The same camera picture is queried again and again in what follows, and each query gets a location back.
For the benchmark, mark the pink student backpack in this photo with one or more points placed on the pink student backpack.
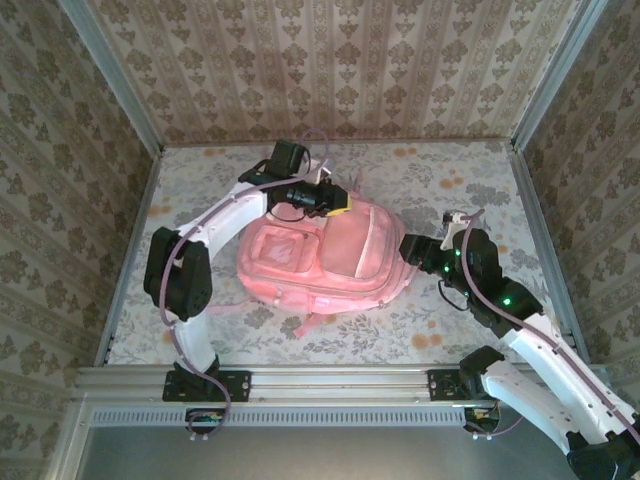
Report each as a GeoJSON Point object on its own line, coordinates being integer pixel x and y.
{"type": "Point", "coordinates": [325, 260]}

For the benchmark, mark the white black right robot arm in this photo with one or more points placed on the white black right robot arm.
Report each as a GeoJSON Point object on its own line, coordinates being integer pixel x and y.
{"type": "Point", "coordinates": [550, 380]}

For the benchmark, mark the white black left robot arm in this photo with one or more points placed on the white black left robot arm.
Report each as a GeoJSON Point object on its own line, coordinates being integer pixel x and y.
{"type": "Point", "coordinates": [175, 275]}

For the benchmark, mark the floral table cover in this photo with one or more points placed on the floral table cover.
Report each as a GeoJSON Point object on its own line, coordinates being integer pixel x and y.
{"type": "Point", "coordinates": [400, 165]}

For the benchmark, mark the grey metal panel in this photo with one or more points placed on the grey metal panel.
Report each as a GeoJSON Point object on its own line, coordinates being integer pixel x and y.
{"type": "Point", "coordinates": [325, 455]}

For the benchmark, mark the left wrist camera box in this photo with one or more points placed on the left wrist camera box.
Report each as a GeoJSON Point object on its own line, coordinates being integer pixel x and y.
{"type": "Point", "coordinates": [322, 172]}

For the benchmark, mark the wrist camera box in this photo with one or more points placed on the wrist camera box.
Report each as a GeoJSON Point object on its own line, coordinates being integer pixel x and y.
{"type": "Point", "coordinates": [452, 225]}
{"type": "Point", "coordinates": [322, 172]}

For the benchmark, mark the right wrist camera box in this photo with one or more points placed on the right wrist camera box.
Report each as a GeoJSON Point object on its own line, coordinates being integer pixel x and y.
{"type": "Point", "coordinates": [452, 225]}

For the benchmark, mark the aluminium table side rail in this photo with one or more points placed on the aluminium table side rail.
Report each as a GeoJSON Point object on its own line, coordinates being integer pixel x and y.
{"type": "Point", "coordinates": [534, 200]}
{"type": "Point", "coordinates": [150, 180]}

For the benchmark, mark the aluminium frame rail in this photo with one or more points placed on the aluminium frame rail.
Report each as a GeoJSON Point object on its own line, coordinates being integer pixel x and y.
{"type": "Point", "coordinates": [340, 382]}

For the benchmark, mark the aluminium corner post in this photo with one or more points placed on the aluminium corner post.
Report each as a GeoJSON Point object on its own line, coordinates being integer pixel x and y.
{"type": "Point", "coordinates": [555, 65]}
{"type": "Point", "coordinates": [100, 60]}

